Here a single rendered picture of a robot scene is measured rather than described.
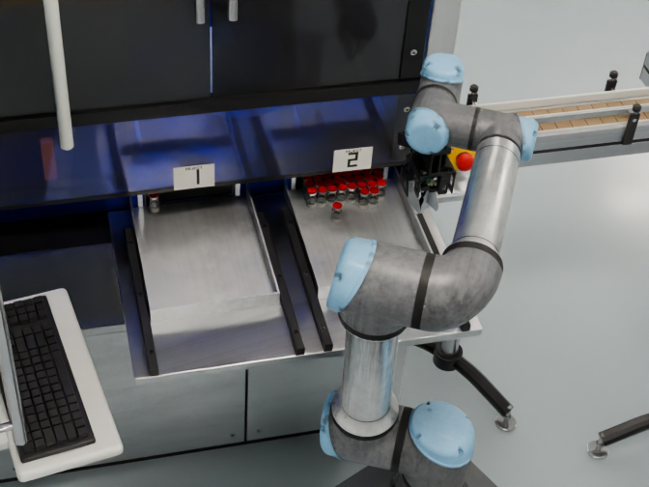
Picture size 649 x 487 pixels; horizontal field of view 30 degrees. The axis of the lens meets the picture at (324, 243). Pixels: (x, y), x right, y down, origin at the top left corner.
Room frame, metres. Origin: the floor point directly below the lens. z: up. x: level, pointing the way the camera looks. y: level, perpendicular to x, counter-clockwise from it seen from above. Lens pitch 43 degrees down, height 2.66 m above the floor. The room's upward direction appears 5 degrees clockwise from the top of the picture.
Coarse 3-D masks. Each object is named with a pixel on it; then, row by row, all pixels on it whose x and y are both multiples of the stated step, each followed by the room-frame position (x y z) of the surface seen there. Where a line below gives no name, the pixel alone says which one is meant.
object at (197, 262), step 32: (160, 224) 1.90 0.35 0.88; (192, 224) 1.90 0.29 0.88; (224, 224) 1.91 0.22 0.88; (256, 224) 1.90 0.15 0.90; (160, 256) 1.80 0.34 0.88; (192, 256) 1.81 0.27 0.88; (224, 256) 1.81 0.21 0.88; (256, 256) 1.82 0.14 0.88; (160, 288) 1.71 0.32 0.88; (192, 288) 1.71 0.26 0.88; (224, 288) 1.72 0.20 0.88; (256, 288) 1.73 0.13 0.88; (160, 320) 1.62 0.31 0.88
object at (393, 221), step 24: (288, 192) 1.99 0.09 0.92; (312, 216) 1.96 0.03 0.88; (360, 216) 1.97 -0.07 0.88; (384, 216) 1.98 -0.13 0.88; (408, 216) 1.98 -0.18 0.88; (312, 240) 1.89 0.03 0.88; (336, 240) 1.89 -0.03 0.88; (384, 240) 1.90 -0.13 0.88; (408, 240) 1.91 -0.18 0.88; (312, 264) 1.78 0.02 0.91; (336, 264) 1.82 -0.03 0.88
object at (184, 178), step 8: (176, 168) 1.89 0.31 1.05; (184, 168) 1.89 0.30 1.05; (192, 168) 1.90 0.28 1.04; (200, 168) 1.90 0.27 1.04; (208, 168) 1.91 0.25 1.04; (176, 176) 1.89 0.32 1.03; (184, 176) 1.89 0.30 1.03; (192, 176) 1.90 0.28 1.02; (200, 176) 1.90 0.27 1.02; (208, 176) 1.91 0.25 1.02; (176, 184) 1.89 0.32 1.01; (184, 184) 1.89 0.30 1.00; (192, 184) 1.90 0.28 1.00; (200, 184) 1.90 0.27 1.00; (208, 184) 1.91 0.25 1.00
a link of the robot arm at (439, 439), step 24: (408, 408) 1.35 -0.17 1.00; (432, 408) 1.34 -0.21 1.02; (456, 408) 1.35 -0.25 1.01; (408, 432) 1.29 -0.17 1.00; (432, 432) 1.29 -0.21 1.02; (456, 432) 1.30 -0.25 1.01; (408, 456) 1.26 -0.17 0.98; (432, 456) 1.25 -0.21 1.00; (456, 456) 1.25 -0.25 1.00; (408, 480) 1.27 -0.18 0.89; (432, 480) 1.25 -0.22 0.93; (456, 480) 1.26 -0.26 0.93
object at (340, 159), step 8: (336, 152) 1.99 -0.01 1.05; (344, 152) 1.99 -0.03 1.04; (352, 152) 2.00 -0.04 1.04; (360, 152) 2.00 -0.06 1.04; (368, 152) 2.01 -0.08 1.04; (336, 160) 1.99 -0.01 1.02; (344, 160) 1.99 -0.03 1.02; (360, 160) 2.00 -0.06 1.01; (368, 160) 2.01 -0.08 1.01; (336, 168) 1.99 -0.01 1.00; (344, 168) 1.99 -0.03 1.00; (352, 168) 2.00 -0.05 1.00; (360, 168) 2.00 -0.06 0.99
